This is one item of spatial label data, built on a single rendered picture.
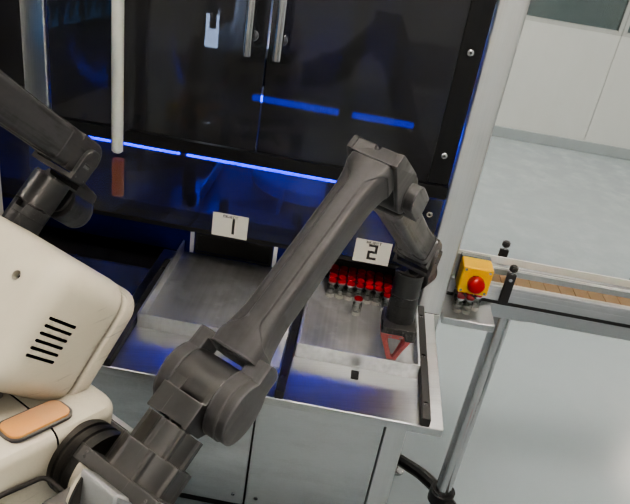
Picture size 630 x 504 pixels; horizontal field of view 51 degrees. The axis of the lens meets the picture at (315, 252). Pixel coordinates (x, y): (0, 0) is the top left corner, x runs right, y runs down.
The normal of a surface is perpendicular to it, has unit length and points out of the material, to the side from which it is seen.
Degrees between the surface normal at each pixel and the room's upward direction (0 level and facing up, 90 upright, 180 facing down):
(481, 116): 90
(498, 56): 90
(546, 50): 90
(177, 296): 0
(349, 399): 0
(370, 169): 34
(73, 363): 90
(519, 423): 0
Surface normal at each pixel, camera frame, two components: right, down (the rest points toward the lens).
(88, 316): 0.81, 0.38
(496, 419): 0.14, -0.86
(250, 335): -0.11, -0.50
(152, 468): 0.26, -0.20
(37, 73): -0.11, 0.47
